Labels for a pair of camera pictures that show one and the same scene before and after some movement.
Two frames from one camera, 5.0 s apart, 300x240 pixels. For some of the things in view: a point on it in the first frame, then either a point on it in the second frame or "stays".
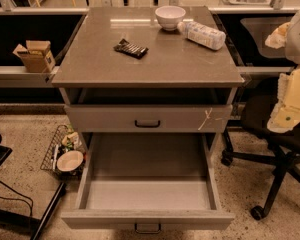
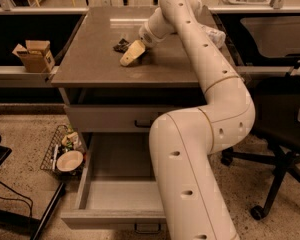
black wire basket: x=67 y=154 stays
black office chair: x=254 y=140 stays
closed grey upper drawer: x=150 y=118 stays
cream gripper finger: x=278 y=38 → x=135 y=50
